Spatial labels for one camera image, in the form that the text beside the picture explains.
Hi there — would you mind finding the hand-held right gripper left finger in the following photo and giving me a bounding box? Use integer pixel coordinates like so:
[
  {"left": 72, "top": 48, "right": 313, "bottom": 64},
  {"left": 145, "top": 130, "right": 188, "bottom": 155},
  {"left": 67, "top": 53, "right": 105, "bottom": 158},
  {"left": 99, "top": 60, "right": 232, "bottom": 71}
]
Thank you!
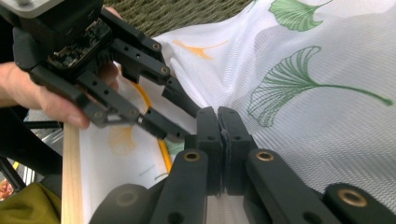
[{"left": 148, "top": 106, "right": 223, "bottom": 224}]

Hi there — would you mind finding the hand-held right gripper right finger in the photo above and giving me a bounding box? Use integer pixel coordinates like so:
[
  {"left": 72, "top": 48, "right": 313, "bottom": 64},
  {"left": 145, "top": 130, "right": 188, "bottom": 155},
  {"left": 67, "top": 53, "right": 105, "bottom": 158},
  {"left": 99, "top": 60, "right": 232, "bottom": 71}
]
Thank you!
[{"left": 218, "top": 106, "right": 340, "bottom": 224}]

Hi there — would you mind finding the green woven basket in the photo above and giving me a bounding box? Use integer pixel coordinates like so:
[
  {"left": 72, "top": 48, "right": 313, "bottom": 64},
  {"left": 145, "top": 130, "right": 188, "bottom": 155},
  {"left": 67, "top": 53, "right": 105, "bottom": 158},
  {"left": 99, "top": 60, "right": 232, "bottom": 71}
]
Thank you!
[{"left": 102, "top": 0, "right": 253, "bottom": 39}]

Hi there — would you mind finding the white leaf-print mesh laundry bag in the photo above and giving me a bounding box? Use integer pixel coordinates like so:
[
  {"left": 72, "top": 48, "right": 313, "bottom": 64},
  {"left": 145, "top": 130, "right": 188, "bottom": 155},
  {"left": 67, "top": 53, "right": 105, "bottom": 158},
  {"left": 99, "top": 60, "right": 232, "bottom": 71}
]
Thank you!
[{"left": 78, "top": 0, "right": 396, "bottom": 224}]

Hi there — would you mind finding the olive cloth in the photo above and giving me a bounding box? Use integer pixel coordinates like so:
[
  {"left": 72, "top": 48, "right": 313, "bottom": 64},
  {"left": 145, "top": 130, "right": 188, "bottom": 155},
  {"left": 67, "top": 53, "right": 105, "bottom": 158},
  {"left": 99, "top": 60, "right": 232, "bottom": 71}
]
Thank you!
[{"left": 0, "top": 181, "right": 63, "bottom": 224}]

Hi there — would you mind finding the metal floor rail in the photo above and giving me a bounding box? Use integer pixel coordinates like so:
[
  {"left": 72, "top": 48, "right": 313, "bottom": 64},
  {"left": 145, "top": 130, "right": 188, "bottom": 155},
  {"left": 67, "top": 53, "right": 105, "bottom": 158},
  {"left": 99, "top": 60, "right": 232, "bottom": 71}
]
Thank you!
[{"left": 26, "top": 129, "right": 64, "bottom": 185}]

